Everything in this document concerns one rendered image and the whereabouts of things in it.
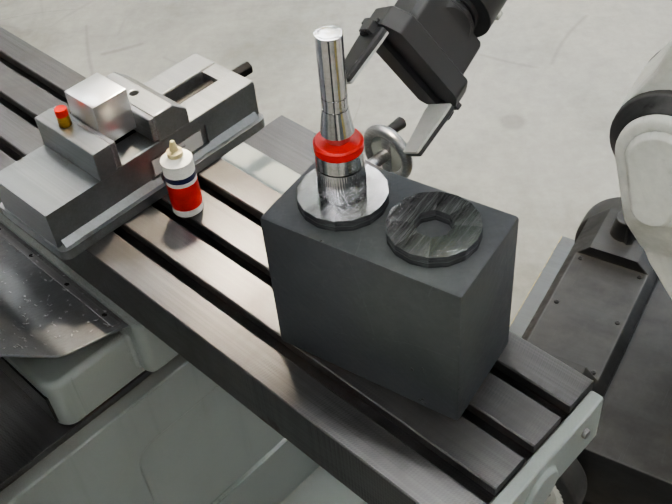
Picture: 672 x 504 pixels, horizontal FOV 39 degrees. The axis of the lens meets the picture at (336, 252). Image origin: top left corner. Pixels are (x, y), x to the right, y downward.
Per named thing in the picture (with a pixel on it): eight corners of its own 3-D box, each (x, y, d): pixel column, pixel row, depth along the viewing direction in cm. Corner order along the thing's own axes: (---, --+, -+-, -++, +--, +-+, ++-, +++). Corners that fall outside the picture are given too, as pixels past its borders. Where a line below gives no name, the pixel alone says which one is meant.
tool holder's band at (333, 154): (332, 126, 89) (331, 117, 89) (373, 141, 87) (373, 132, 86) (303, 153, 87) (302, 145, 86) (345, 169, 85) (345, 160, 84)
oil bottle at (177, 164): (190, 193, 123) (174, 126, 115) (210, 206, 121) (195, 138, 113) (166, 209, 121) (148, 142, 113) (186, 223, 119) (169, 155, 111)
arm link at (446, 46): (417, 112, 96) (472, 24, 99) (484, 110, 88) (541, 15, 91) (340, 27, 89) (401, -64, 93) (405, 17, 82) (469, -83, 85)
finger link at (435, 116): (420, 152, 89) (451, 101, 90) (398, 151, 91) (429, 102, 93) (430, 162, 90) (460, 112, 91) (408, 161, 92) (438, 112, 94)
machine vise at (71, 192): (199, 87, 140) (185, 23, 132) (268, 124, 132) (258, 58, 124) (0, 212, 123) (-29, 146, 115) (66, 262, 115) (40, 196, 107)
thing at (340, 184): (336, 168, 93) (332, 126, 89) (376, 183, 91) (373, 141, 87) (308, 196, 90) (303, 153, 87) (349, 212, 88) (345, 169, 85)
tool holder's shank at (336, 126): (333, 124, 88) (323, 19, 80) (361, 134, 86) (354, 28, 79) (314, 143, 86) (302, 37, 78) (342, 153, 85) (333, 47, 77)
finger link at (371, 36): (335, 85, 86) (368, 34, 88) (355, 83, 83) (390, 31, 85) (323, 73, 85) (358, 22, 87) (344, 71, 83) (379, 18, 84)
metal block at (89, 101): (108, 110, 123) (97, 71, 119) (137, 127, 120) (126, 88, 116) (76, 129, 120) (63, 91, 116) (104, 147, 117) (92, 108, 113)
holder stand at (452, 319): (338, 272, 111) (324, 137, 97) (509, 342, 101) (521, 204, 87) (280, 341, 104) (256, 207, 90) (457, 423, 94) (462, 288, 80)
